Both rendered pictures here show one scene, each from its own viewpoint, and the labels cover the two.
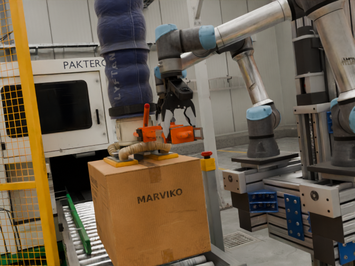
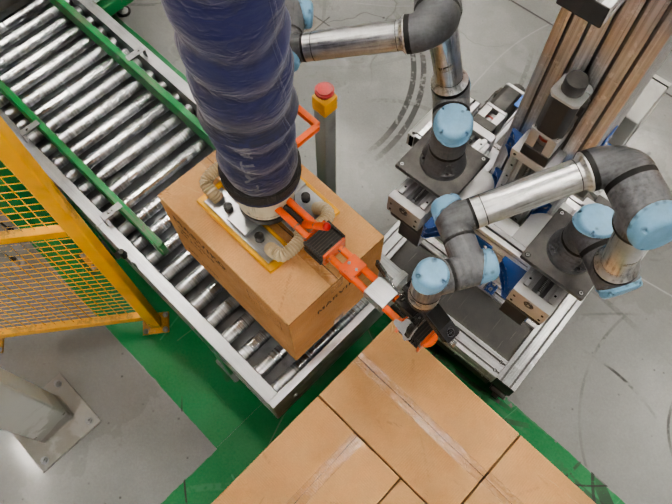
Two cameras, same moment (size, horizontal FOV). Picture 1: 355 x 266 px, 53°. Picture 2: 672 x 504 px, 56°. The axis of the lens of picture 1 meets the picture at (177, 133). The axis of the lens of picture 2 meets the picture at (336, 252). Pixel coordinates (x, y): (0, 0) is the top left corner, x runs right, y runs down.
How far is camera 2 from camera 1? 178 cm
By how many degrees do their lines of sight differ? 65
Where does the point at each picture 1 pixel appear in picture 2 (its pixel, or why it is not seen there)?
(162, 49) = (427, 300)
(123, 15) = (269, 93)
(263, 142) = (453, 165)
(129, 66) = (275, 151)
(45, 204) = (95, 249)
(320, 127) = not seen: hidden behind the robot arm
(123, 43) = (268, 133)
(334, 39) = (630, 255)
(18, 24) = not seen: outside the picture
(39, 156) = (65, 211)
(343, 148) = (570, 259)
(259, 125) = (454, 151)
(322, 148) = not seen: hidden behind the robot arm
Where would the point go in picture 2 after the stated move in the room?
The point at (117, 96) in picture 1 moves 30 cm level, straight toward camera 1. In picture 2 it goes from (253, 188) to (316, 278)
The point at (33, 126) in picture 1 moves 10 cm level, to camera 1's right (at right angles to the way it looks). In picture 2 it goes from (40, 184) to (75, 171)
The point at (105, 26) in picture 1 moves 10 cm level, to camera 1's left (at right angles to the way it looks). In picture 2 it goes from (231, 117) to (186, 133)
